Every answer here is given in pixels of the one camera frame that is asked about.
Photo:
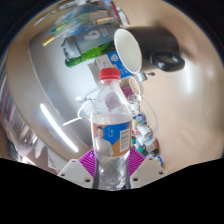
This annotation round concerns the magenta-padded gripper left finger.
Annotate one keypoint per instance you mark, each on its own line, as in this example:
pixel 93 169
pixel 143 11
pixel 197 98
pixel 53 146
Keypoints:
pixel 87 163

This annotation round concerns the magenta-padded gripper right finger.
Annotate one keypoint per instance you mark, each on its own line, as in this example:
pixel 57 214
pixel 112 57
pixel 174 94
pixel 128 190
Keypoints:
pixel 136 163

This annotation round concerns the clear water bottle red cap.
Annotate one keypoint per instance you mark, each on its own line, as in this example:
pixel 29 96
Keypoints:
pixel 111 140

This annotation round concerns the white LED light bar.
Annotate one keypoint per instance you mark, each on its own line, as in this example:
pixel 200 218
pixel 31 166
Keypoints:
pixel 56 126

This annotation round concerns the pink packet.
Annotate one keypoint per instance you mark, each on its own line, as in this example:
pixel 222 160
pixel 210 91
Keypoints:
pixel 128 90

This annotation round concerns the green bottle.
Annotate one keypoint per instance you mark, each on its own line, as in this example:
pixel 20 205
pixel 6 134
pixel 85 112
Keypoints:
pixel 85 56

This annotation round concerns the grey shaker bottle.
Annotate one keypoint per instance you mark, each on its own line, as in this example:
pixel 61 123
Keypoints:
pixel 90 38

